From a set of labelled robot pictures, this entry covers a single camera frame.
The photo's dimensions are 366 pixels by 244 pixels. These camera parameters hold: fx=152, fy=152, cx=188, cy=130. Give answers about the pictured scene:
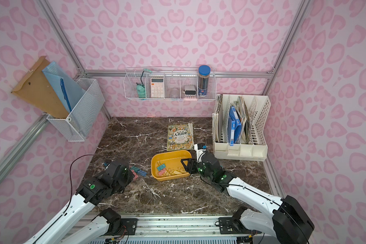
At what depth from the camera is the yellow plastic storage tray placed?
886mm

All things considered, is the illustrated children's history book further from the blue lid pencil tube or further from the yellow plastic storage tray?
the blue lid pencil tube

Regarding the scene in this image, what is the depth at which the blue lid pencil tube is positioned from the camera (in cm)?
86

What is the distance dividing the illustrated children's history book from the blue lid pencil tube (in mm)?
292

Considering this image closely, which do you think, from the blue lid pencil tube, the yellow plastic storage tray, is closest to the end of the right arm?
the yellow plastic storage tray

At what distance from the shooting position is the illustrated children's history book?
1.04 meters

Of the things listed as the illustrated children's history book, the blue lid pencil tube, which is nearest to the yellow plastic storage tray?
the illustrated children's history book
